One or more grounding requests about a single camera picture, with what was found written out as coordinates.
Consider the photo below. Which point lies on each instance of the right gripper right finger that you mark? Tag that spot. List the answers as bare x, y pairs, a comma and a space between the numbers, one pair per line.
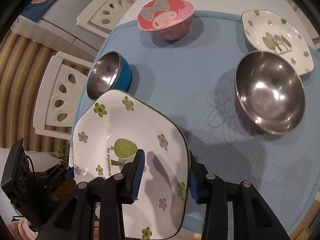
198, 184

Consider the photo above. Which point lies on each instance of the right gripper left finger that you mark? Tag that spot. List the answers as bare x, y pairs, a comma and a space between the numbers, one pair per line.
133, 177

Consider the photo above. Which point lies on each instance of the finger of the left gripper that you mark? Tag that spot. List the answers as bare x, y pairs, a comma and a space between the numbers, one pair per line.
69, 172

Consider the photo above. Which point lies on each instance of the large hexagonal forest plate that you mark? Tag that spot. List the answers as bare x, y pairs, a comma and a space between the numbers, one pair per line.
108, 135

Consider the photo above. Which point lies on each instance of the blue steel bowl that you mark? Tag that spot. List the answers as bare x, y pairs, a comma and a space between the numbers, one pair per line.
111, 71

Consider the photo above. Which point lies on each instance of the pink steel bowl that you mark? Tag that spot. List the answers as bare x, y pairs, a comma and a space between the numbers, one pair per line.
269, 94

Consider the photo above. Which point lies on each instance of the pink cartoon melamine bowl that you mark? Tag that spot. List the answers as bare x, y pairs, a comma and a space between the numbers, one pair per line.
169, 20

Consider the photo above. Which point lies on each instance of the small hexagonal forest plate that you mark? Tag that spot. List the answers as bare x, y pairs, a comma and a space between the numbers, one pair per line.
265, 30

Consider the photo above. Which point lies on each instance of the pink sleeved left forearm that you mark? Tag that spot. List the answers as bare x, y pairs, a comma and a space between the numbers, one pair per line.
21, 231

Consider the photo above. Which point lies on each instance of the potted green plant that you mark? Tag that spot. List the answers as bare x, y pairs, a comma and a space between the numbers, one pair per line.
61, 154

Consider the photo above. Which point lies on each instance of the white chair near left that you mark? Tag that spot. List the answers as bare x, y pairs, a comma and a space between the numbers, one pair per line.
58, 95

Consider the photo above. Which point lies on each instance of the white chair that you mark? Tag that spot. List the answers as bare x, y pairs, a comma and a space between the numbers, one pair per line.
58, 95
100, 17

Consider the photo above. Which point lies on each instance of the blue textured table mat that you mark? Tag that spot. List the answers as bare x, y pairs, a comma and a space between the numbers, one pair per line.
191, 82

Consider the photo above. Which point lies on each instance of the white refrigerator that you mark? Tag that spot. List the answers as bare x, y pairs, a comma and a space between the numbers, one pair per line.
57, 30

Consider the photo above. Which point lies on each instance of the white chair far left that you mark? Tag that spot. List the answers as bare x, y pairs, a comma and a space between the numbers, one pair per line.
100, 17

